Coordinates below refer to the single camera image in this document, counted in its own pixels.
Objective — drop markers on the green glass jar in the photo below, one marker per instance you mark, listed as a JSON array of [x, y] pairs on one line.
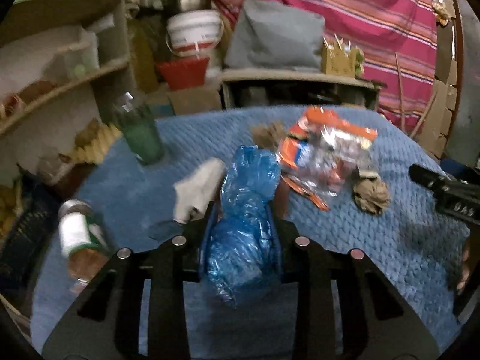
[[136, 122]]

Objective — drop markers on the striped pink curtain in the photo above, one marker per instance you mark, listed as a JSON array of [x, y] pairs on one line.
[[399, 42]]

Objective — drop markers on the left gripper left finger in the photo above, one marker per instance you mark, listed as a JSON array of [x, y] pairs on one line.
[[176, 261]]

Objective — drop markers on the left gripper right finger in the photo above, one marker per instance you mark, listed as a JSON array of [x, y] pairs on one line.
[[303, 262]]

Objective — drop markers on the grey cloth rag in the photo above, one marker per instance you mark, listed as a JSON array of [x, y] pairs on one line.
[[195, 192]]

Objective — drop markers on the red noodle snack packet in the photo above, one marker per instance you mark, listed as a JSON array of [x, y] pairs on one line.
[[320, 152]]

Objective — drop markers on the low wooden side table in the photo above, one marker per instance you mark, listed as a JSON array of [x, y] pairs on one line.
[[262, 87]]

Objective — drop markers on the white-labelled lying jar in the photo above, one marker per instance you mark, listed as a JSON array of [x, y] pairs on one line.
[[83, 242]]

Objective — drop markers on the blue quilted table cloth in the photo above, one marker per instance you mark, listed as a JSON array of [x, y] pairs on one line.
[[416, 248]]

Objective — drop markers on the black plastic crate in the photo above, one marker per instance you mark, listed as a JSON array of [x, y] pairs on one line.
[[25, 242]]

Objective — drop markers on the red plastic basket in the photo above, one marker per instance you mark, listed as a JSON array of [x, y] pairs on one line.
[[184, 73]]

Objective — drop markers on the yellow chopstick holder box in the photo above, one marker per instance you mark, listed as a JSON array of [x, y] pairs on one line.
[[341, 58]]

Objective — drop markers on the grey fabric cover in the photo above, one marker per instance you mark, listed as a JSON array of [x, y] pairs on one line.
[[269, 34]]

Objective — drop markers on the white plastic bucket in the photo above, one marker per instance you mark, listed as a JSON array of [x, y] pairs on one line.
[[194, 32]]

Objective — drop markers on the brown paper ball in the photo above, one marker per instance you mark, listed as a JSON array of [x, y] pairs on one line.
[[371, 195]]

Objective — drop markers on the blue plastic bag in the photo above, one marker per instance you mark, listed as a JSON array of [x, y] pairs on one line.
[[240, 255]]

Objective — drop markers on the crumpled brown paper piece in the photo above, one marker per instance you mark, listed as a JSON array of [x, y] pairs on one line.
[[268, 136]]

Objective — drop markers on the yellow egg tray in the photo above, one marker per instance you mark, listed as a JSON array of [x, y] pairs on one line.
[[96, 150]]

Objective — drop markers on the wooden corner shelf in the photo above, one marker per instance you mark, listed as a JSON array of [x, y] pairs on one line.
[[34, 38]]

